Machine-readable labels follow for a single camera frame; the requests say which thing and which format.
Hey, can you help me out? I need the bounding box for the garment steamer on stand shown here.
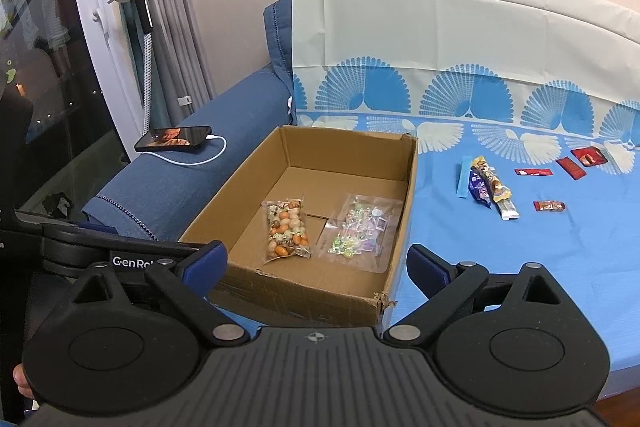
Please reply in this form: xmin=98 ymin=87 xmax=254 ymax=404
xmin=102 ymin=0 xmax=216 ymax=118

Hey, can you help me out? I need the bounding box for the white framed window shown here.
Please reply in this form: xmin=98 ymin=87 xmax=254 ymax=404
xmin=0 ymin=0 xmax=151 ymax=228

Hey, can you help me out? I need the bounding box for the light blue strip packet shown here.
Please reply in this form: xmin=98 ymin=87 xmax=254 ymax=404
xmin=455 ymin=154 xmax=474 ymax=198

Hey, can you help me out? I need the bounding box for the white charging cable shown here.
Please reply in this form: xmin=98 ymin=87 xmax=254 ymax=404
xmin=155 ymin=134 xmax=228 ymax=166

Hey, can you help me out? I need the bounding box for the gold brown snack bar packet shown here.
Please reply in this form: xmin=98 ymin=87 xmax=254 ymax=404
xmin=472 ymin=157 xmax=512 ymax=202

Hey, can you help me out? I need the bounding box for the red square packet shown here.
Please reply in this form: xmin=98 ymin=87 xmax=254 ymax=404
xmin=571 ymin=147 xmax=608 ymax=168

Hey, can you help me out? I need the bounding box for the long silver snack packet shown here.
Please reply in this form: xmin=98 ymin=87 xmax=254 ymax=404
xmin=492 ymin=197 xmax=521 ymax=222

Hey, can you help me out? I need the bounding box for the black smartphone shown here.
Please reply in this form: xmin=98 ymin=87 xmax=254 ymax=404
xmin=134 ymin=125 xmax=213 ymax=152

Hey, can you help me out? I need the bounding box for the brown cardboard box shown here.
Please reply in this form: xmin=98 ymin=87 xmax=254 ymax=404
xmin=177 ymin=124 xmax=418 ymax=328

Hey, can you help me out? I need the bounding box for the blue denim sofa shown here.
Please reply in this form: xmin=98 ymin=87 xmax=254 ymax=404
xmin=80 ymin=0 xmax=298 ymax=243

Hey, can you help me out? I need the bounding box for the purple snack packet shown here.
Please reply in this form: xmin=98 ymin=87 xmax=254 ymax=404
xmin=467 ymin=171 xmax=493 ymax=208

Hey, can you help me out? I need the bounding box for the blue fan-print sheet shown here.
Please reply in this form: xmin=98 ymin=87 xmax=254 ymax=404
xmin=290 ymin=0 xmax=640 ymax=403

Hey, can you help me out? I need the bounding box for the clear bag of colourful candies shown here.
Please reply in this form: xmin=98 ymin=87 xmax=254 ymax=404
xmin=317 ymin=193 xmax=403 ymax=275

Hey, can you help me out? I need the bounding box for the clear bag of mixed nuts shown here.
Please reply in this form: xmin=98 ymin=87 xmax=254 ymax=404
xmin=261 ymin=194 xmax=313 ymax=264

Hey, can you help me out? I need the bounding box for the red rectangular packet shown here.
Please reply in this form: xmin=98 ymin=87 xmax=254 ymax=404
xmin=556 ymin=158 xmax=587 ymax=180

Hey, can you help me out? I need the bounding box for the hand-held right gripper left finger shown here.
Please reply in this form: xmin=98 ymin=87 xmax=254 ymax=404
xmin=70 ymin=241 xmax=251 ymax=348

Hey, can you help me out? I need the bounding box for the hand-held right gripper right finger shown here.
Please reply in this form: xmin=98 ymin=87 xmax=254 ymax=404
xmin=382 ymin=244 xmax=568 ymax=348

